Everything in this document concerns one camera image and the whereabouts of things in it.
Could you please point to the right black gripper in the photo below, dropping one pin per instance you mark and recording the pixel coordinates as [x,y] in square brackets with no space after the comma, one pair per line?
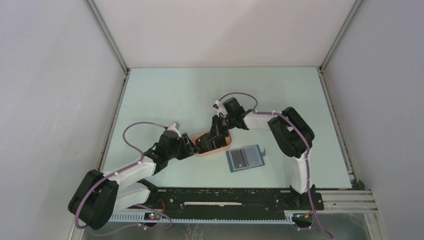
[217,129]

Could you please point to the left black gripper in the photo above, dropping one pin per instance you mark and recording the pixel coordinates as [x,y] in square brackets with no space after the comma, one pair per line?
[189,145]

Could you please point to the pink oval tray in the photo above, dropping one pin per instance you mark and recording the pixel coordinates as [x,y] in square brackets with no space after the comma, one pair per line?
[229,139]

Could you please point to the blue card holder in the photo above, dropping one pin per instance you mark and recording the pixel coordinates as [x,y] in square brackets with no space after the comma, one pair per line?
[245,158]

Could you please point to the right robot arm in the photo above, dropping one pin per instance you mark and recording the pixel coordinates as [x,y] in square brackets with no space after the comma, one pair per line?
[292,135]

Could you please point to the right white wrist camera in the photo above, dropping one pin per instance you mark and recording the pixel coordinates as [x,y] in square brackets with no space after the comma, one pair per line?
[219,108]

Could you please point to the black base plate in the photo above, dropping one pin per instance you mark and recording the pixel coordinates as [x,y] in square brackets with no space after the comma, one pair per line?
[232,204]

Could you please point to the aluminium frame rail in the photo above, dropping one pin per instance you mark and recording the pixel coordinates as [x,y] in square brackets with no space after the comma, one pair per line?
[335,201]

